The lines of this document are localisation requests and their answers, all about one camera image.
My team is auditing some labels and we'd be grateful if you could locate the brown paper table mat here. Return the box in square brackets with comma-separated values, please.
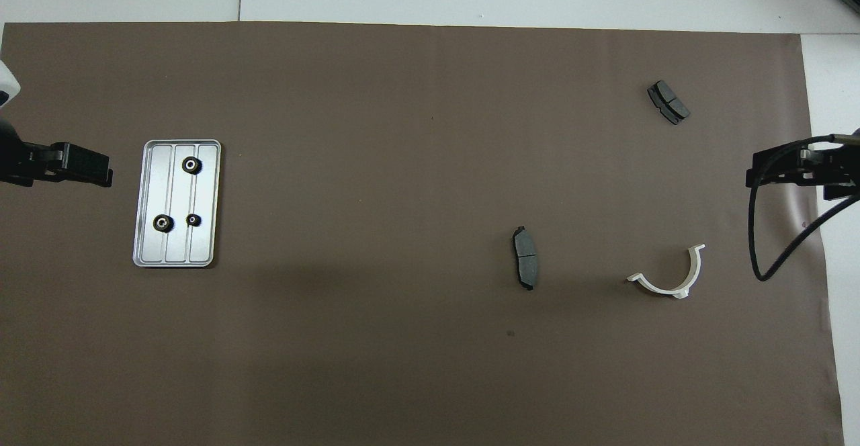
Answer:
[0, 21, 846, 446]

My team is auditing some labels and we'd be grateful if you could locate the white plastic half-ring clamp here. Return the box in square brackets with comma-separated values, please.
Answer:
[626, 243, 706, 300]

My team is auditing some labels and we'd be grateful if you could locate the short grey brake pad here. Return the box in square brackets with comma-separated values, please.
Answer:
[646, 80, 691, 126]

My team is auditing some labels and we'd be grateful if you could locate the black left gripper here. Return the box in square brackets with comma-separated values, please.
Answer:
[0, 118, 114, 187]

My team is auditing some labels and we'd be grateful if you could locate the silver metal tray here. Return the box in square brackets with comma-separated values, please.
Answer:
[132, 139, 222, 269]

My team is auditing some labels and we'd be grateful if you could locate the long grey brake pad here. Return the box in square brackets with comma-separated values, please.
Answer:
[512, 226, 540, 292]

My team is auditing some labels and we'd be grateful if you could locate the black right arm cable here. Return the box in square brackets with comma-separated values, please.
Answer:
[747, 134, 860, 283]

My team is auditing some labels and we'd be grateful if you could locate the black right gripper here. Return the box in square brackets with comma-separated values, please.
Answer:
[744, 130, 860, 201]

